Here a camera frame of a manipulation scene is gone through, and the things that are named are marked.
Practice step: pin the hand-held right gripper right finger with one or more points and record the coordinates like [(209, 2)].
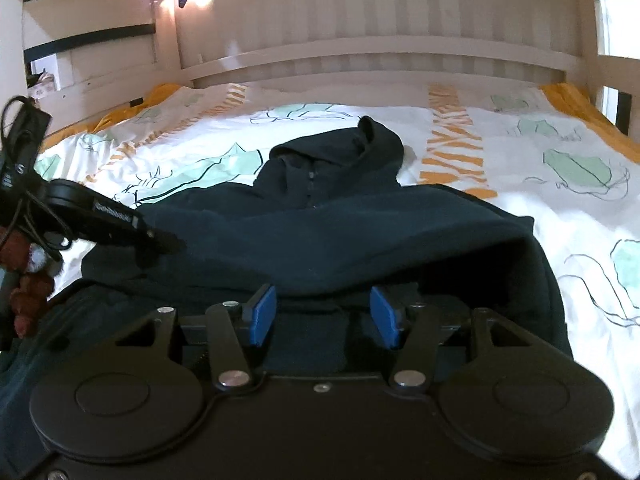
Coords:
[(384, 317)]

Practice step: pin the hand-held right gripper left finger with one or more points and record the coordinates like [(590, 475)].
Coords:
[(262, 316)]

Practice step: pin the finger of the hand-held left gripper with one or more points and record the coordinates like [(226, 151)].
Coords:
[(125, 227)]

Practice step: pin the dark navy hoodie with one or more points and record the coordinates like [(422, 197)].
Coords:
[(325, 230)]

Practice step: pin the person's left hand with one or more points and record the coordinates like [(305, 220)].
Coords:
[(30, 290)]

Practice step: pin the white shelf with black edging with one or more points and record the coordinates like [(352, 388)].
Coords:
[(90, 35)]

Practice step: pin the white printed duvet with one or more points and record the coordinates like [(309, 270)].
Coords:
[(525, 160)]

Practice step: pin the orange bed sheet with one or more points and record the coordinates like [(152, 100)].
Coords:
[(580, 105)]

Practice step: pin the window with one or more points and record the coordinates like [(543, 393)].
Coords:
[(617, 45)]

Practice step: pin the white wooden bed frame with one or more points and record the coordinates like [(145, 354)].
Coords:
[(350, 55)]

